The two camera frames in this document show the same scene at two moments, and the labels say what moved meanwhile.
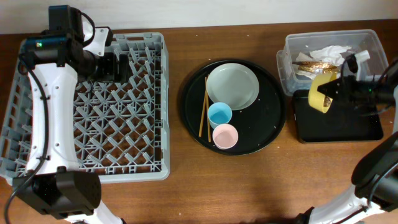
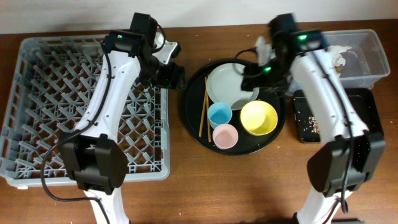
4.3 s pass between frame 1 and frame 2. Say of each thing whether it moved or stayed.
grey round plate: stayed
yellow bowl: moved
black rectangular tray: stayed
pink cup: stayed
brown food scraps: moved
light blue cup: stayed
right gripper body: moved
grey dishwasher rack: stayed
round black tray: stayed
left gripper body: moved
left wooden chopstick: stayed
